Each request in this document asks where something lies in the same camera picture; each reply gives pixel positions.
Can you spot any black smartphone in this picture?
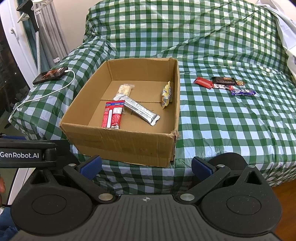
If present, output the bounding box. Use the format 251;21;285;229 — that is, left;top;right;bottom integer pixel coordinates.
33;67;68;85

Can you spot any brown cardboard box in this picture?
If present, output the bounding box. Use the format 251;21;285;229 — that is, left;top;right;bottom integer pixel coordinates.
59;58;180;168

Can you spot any red white kitkat bar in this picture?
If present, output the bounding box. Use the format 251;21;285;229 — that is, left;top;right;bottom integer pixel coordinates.
213;84;234;90

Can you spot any person's left hand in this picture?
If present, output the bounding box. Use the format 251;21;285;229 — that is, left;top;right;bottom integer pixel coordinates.
0;177;6;206

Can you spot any silver foil bar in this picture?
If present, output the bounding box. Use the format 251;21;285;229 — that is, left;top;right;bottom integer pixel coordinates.
113;93;160;126

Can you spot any beige nougat bar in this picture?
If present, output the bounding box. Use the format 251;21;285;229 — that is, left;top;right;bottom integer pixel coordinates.
117;84;134;96

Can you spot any purple chocolate bar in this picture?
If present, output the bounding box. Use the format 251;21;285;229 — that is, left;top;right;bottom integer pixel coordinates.
229;86;256;96

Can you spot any grey curtain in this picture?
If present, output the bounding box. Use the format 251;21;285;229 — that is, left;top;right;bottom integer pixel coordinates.
23;0;70;68

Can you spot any dark brown chocolate bar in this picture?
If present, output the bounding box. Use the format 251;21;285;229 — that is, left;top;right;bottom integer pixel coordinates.
212;76;237;85

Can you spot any red white snack packet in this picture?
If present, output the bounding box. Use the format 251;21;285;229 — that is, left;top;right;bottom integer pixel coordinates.
101;100;125;129

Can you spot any white charging cable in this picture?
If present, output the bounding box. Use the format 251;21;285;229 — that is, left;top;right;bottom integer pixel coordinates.
7;69;76;122

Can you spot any small red chocolate bar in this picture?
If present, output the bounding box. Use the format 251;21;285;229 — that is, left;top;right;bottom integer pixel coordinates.
194;77;213;89

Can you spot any white cloth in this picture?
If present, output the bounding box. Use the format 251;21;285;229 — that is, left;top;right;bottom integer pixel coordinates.
255;0;296;79

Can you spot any braided cord with black handle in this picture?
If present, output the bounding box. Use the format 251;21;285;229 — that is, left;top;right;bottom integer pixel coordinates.
16;0;42;72

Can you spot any yellow snack packet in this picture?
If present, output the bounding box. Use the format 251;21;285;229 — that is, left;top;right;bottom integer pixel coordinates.
161;81;171;108

